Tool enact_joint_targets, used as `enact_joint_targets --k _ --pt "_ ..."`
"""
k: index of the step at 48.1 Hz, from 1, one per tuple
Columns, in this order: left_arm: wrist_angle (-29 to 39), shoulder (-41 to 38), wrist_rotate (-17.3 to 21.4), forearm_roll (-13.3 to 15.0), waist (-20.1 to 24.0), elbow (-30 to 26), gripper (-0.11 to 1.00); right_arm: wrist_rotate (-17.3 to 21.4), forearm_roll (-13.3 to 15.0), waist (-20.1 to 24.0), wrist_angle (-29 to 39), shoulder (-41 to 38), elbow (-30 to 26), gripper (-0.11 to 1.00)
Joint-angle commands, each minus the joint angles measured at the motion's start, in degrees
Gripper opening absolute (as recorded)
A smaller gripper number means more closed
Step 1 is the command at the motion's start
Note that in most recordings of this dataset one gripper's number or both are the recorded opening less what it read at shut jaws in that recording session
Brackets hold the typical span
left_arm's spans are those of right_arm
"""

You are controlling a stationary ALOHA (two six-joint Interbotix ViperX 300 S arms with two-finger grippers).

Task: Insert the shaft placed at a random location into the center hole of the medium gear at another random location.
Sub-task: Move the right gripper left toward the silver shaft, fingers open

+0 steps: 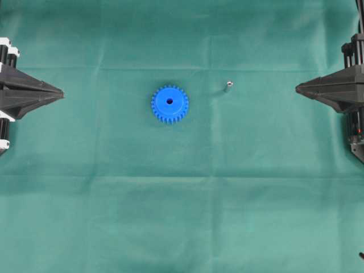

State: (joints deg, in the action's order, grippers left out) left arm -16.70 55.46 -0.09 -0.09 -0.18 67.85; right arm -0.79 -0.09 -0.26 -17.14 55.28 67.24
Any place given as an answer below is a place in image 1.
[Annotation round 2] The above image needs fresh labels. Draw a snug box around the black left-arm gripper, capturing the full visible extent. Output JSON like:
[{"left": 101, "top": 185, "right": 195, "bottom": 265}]
[{"left": 0, "top": 36, "right": 65, "bottom": 156}]

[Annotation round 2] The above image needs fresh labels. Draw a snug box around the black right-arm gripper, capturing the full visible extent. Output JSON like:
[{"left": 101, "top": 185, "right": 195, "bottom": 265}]
[{"left": 295, "top": 32, "right": 364, "bottom": 165}]

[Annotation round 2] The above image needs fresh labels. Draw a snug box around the grey metal shaft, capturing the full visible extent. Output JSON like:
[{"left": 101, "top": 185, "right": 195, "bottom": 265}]
[{"left": 224, "top": 81, "right": 234, "bottom": 94}]

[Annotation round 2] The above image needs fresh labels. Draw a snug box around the blue plastic gear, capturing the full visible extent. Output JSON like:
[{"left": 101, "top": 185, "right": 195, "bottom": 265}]
[{"left": 151, "top": 85, "right": 189, "bottom": 125}]

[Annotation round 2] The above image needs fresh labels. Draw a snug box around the green table cloth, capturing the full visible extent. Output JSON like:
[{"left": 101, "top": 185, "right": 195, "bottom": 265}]
[{"left": 1, "top": 1, "right": 363, "bottom": 272}]

